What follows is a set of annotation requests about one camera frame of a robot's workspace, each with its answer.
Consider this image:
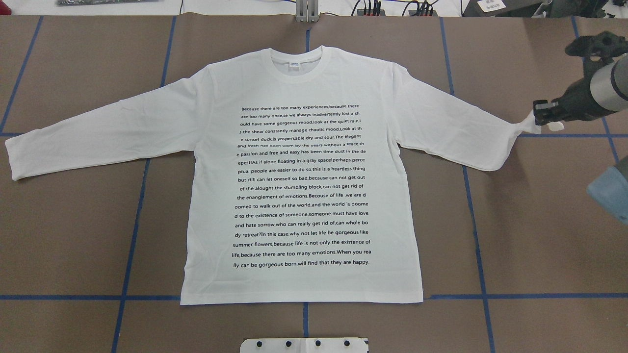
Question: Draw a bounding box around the black electronics board upper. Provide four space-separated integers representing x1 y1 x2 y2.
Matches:
351 0 385 17

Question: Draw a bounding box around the black electronics board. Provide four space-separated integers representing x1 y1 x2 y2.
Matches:
401 0 438 17
351 0 385 17

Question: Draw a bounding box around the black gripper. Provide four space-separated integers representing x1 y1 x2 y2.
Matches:
533 31 628 126

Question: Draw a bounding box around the black electronics board lower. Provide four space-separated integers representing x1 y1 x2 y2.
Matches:
401 0 438 17

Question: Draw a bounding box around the aluminium frame post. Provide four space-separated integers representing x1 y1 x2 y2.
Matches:
294 0 320 23

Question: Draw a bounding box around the white long-sleeve printed shirt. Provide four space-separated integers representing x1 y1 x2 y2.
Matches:
6 46 541 305

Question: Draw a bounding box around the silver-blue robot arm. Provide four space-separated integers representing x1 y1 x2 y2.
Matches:
531 31 628 224

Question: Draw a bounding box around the white pedestal column with base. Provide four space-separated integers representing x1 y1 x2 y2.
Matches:
240 337 369 353

